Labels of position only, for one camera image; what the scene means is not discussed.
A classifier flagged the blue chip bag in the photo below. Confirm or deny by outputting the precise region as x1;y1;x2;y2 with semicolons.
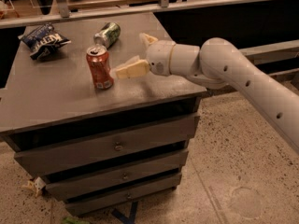
18;23;70;60

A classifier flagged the top grey drawer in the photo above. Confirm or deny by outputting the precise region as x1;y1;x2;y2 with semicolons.
14;113;198;176

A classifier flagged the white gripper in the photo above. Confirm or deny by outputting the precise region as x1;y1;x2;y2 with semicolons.
115;33;176;79

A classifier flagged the middle grey drawer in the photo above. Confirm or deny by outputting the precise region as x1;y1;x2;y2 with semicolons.
46;148;188;201

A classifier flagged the green soda can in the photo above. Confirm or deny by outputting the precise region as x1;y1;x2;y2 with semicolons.
93;22;121;49

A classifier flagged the metal rail frame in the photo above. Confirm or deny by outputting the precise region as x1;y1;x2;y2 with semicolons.
0;0;299;30

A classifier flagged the green object on floor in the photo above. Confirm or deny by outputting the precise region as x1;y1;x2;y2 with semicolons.
61;217;91;224

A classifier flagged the red coke can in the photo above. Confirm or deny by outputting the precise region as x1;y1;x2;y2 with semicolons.
86;45;114;90

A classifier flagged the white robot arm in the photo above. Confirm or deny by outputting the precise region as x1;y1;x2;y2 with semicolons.
114;33;299;153

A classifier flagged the grey drawer cabinet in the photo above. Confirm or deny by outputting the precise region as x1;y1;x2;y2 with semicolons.
0;19;205;205

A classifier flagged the grey drawer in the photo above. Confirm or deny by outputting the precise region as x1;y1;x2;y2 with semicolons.
65;172;181;216
14;113;198;176
46;148;188;201

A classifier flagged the crumpled paper scrap on floor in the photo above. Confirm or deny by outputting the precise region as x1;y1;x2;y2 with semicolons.
21;177;46;198

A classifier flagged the bottom grey drawer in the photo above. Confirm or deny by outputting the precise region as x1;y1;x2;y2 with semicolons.
65;172;181;216

